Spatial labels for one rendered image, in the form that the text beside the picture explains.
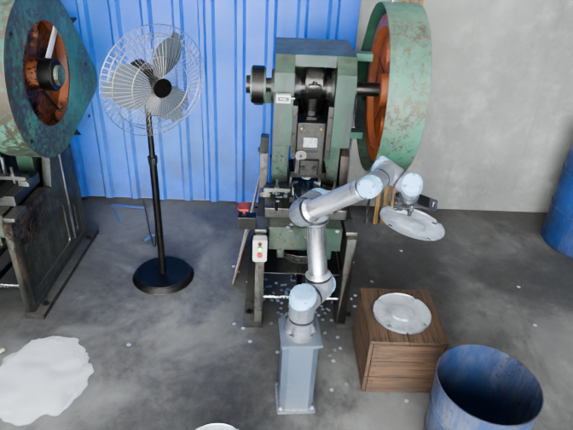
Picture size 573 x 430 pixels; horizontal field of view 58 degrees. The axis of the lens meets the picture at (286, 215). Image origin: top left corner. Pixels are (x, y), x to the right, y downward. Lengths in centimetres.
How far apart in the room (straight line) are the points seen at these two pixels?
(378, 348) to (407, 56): 134
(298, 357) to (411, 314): 66
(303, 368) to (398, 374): 54
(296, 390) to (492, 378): 89
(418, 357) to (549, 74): 245
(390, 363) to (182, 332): 117
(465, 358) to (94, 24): 309
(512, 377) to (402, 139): 115
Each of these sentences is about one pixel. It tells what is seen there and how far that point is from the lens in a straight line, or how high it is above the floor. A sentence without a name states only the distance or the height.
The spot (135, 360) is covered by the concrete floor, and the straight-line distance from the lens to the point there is 293.
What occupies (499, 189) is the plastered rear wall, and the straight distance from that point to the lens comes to 454.
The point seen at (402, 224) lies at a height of 90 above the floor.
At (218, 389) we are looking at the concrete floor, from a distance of 275.
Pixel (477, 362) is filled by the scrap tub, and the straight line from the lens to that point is 255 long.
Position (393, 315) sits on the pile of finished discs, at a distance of 268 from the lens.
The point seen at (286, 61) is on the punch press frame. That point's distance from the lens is 252.
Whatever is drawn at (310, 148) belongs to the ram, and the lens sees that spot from 267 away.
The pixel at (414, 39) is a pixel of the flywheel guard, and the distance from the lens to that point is 238.
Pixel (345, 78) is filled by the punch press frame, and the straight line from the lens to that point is 252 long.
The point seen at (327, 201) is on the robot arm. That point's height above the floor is 117.
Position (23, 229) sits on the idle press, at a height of 53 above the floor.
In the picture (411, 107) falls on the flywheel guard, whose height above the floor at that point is 138.
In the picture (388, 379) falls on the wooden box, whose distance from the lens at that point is 274.
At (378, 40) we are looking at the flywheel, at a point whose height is 152.
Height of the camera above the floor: 209
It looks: 31 degrees down
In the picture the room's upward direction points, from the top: 3 degrees clockwise
